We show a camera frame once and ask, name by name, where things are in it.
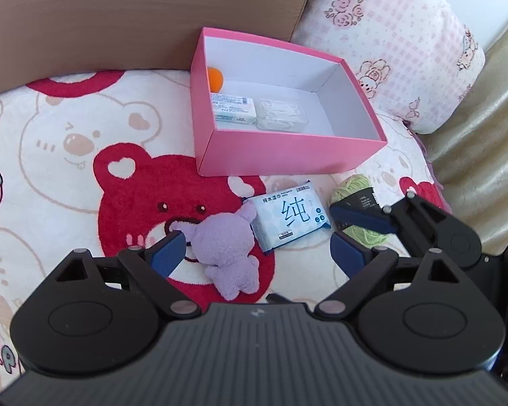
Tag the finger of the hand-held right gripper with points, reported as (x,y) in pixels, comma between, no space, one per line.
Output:
(277,298)
(364,219)

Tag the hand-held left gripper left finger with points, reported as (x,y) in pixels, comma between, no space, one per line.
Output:
(169,253)

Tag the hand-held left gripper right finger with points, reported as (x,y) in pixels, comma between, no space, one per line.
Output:
(350,256)

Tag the green yarn ball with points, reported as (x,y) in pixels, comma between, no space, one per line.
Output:
(355,188)

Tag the purple plush toy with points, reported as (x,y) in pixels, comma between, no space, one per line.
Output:
(224,253)

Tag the blue wet wipes pack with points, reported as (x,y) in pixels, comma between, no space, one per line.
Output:
(288,215)

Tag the pink cardboard box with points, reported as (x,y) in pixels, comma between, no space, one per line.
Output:
(279,152)

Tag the clear plastic pack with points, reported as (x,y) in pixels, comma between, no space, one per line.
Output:
(281,114)

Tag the white tissue pack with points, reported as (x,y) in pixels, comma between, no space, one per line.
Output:
(233,108)

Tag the orange ball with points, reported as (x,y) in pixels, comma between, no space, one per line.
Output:
(216,79)

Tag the beige padded headboard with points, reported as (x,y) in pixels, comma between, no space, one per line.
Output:
(491,156)

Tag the purple ruffled sheet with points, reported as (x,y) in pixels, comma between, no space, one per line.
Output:
(425,152)

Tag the bear print blanket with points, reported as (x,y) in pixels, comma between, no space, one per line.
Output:
(46,177)

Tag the pink checked bunny pillow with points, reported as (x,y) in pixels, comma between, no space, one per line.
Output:
(406,50)

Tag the brown embroidered cushion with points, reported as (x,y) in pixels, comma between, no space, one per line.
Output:
(110,21)

